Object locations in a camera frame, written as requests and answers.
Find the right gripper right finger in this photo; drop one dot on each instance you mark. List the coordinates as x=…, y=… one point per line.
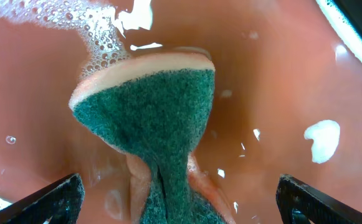
x=299, y=203

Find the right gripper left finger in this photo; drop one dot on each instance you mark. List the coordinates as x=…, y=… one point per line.
x=59, y=202

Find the red-stained sponge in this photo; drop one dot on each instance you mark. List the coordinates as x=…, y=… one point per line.
x=154, y=109

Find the black tray with red liquid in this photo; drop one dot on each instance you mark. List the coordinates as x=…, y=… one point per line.
x=288, y=99

